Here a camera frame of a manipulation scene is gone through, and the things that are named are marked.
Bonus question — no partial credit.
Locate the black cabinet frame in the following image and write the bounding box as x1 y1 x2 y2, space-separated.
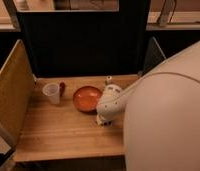
17 0 151 77

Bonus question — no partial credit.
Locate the small white bottle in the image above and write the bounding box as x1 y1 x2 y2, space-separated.
105 76 112 85

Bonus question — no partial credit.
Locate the right dark board panel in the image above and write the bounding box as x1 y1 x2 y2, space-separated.
142 37 166 75

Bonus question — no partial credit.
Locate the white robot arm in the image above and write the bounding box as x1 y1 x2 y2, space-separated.
97 40 200 171

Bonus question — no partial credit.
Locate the orange bowl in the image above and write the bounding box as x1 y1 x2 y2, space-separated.
73 86 102 112

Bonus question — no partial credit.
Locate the clear plastic cup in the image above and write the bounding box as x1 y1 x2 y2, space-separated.
42 83 60 105

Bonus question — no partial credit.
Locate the dark red bottle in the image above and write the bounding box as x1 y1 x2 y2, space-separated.
60 82 65 97

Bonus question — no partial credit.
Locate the left cork board panel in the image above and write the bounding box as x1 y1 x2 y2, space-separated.
0 40 35 148

